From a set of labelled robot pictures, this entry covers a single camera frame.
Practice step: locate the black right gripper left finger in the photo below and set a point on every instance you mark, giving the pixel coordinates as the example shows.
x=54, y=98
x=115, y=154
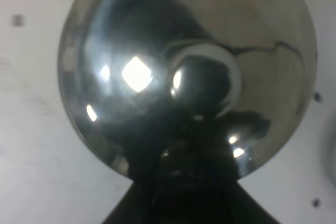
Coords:
x=136, y=206

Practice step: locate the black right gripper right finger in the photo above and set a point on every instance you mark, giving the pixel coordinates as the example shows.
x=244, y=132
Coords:
x=240, y=207

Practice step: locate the stainless steel teapot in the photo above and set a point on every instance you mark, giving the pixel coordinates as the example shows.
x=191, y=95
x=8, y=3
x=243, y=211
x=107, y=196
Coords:
x=177, y=87

